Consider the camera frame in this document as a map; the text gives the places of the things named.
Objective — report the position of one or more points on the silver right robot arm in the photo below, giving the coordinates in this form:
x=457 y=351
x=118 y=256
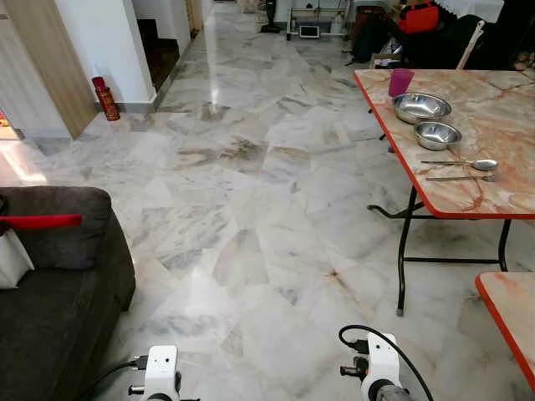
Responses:
x=391 y=393

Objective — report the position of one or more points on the dark grey sofa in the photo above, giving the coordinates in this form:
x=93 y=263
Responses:
x=58 y=317

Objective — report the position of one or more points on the marble pattern folding table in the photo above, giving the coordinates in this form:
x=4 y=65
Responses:
x=514 y=309
x=493 y=125

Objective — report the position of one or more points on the white cushion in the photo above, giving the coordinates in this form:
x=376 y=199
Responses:
x=12 y=261

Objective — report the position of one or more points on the steel fork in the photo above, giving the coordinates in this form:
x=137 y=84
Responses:
x=460 y=177

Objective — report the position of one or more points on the steel spoon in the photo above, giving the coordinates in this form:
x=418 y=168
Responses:
x=484 y=164

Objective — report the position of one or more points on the small steel bowl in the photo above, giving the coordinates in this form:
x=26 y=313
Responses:
x=437 y=134

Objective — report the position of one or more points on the large steel bowl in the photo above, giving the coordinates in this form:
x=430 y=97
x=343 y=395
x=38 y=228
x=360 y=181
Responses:
x=421 y=107

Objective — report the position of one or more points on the purple plastic cup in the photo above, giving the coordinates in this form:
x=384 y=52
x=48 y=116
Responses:
x=400 y=83

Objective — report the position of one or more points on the red fire extinguisher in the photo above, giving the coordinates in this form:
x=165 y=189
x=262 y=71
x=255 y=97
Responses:
x=106 y=100

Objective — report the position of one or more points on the black backpack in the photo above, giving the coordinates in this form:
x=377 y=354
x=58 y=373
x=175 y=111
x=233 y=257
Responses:
x=372 y=38

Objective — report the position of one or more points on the pale wooden stick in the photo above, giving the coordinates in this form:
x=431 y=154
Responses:
x=470 y=46

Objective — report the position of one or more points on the light wooden door panel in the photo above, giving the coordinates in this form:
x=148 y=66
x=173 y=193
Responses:
x=46 y=58

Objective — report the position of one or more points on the white wheeled rack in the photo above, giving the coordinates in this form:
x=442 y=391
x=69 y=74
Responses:
x=318 y=21

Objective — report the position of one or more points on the red bag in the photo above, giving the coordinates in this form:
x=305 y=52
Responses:
x=418 y=17

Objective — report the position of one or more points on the dark upright vacuum cleaner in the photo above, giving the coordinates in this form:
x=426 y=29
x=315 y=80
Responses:
x=270 y=21

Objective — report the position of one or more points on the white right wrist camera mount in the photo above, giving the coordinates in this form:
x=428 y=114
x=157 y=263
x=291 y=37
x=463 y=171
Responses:
x=384 y=361

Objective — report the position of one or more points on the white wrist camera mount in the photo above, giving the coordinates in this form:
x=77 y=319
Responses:
x=162 y=372
x=384 y=361

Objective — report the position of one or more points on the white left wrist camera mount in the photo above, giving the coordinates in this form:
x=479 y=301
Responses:
x=162 y=372

